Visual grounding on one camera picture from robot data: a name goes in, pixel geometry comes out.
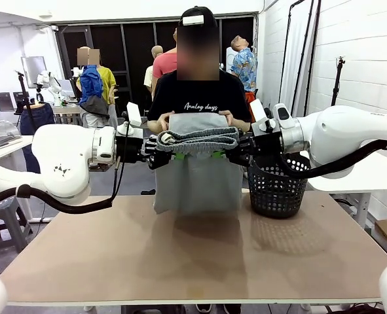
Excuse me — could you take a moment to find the dark grey display panel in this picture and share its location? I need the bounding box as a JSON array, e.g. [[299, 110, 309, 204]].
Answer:
[[0, 92, 14, 113]]

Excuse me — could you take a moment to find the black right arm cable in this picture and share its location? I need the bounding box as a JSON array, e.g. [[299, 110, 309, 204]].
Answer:
[[280, 139, 387, 180]]

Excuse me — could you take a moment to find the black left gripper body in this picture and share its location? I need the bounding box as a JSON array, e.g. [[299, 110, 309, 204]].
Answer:
[[115, 134, 148, 164]]

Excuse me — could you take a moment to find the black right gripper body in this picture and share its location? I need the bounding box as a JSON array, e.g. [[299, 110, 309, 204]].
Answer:
[[251, 132, 283, 164]]

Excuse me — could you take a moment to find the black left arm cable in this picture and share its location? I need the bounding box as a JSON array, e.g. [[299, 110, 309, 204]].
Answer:
[[0, 123, 130, 215]]

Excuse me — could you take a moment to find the black tripod with camera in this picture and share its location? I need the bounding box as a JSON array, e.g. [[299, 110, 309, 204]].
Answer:
[[14, 70, 39, 137]]

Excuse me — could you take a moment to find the small white background robot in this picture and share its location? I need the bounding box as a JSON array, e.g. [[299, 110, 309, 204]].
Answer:
[[35, 70, 64, 99]]

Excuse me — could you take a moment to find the black perforated plastic basket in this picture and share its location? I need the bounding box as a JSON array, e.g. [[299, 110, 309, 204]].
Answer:
[[248, 153, 308, 219]]

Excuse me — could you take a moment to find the white side table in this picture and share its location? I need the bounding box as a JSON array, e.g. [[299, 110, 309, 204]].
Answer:
[[306, 152, 387, 230]]

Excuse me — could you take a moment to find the black baseball cap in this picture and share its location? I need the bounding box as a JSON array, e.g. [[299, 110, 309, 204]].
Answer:
[[179, 5, 219, 29]]

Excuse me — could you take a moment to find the black straight pole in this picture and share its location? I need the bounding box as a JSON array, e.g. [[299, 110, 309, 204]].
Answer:
[[305, 0, 322, 114]]

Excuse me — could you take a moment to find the grey plastic stool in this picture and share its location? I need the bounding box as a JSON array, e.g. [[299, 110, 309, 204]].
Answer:
[[0, 196, 34, 261]]

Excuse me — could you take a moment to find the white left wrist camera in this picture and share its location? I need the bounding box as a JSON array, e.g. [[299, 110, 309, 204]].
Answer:
[[117, 101, 145, 137]]

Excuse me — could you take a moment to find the mannequin in red crop top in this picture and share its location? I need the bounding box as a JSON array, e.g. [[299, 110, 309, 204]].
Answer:
[[152, 27, 179, 79]]

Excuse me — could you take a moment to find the person in yellow shirt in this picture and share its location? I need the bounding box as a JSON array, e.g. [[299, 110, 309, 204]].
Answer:
[[76, 46, 111, 129]]

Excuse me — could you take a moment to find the person's left forearm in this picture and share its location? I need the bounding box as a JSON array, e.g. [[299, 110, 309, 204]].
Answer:
[[234, 118, 251, 133]]

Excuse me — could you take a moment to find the black red cable bundle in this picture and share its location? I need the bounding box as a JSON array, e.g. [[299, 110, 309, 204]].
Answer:
[[323, 302, 380, 314]]

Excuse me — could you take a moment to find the person's right hand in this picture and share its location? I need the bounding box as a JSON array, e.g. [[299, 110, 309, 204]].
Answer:
[[157, 112, 176, 133]]

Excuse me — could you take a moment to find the grey framed wall board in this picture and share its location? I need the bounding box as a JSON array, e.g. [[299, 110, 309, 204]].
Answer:
[[20, 56, 46, 88]]

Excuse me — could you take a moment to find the mannequin in blue floral shirt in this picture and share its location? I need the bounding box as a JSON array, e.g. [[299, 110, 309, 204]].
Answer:
[[230, 35, 259, 122]]

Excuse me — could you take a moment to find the grey shorts garment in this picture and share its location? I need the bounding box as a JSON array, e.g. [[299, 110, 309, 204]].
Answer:
[[153, 112, 242, 217]]

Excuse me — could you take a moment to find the white work table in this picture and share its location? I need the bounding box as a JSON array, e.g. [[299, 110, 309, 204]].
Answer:
[[0, 119, 34, 166]]

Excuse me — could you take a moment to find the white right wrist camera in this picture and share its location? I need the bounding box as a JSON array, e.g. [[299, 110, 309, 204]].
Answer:
[[249, 99, 278, 135]]

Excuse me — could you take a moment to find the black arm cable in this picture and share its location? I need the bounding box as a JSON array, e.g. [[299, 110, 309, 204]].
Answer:
[[0, 123, 130, 215], [280, 139, 387, 180]]

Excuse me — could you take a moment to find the dark blue jeans form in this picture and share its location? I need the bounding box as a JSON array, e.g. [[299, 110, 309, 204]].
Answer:
[[19, 101, 56, 174]]

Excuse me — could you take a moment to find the person's left hand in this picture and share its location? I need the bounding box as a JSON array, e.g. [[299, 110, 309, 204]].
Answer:
[[218, 110, 237, 127]]

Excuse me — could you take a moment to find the person in black T-shirt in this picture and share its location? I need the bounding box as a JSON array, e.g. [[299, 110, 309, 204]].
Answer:
[[147, 5, 253, 135]]

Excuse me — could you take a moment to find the black curved pipe stand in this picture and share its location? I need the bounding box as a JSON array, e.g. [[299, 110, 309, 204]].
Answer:
[[278, 0, 307, 109]]

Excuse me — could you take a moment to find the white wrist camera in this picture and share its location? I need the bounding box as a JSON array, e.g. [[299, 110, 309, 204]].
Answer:
[[249, 99, 278, 135], [117, 101, 145, 137]]

